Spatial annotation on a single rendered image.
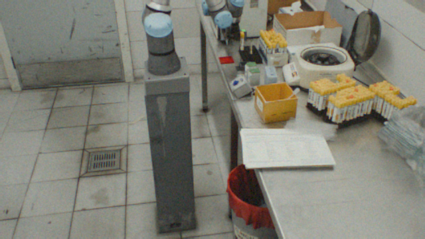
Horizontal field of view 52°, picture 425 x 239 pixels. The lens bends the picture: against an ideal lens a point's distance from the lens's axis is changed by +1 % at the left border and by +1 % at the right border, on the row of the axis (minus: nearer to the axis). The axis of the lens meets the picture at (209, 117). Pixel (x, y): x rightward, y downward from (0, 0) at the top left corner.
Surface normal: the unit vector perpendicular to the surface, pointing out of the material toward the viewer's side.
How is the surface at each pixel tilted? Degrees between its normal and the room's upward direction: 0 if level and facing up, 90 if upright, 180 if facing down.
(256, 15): 90
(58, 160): 0
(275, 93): 90
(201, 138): 0
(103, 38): 90
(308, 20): 88
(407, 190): 0
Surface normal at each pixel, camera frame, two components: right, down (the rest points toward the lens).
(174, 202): 0.15, 0.54
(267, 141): -0.02, -0.84
